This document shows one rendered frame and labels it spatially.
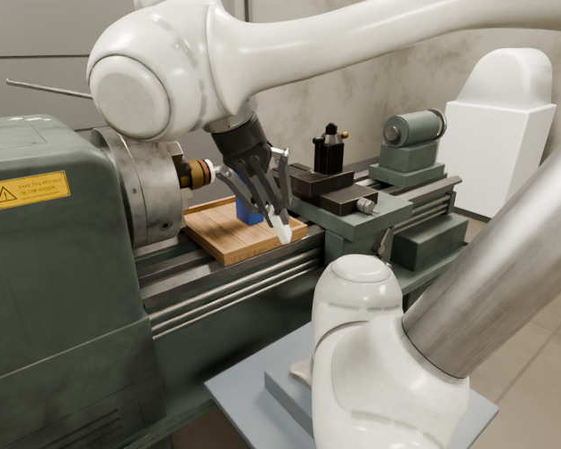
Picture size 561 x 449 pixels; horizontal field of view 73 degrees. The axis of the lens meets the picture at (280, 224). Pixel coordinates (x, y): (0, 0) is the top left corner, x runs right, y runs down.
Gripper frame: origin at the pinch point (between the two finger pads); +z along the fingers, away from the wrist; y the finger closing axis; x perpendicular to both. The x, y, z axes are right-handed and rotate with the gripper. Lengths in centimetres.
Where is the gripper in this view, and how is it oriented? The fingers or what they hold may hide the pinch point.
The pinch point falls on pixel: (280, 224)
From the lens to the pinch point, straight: 67.9
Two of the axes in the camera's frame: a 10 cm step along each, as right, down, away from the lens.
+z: 3.5, 7.6, 5.5
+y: 9.2, -1.7, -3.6
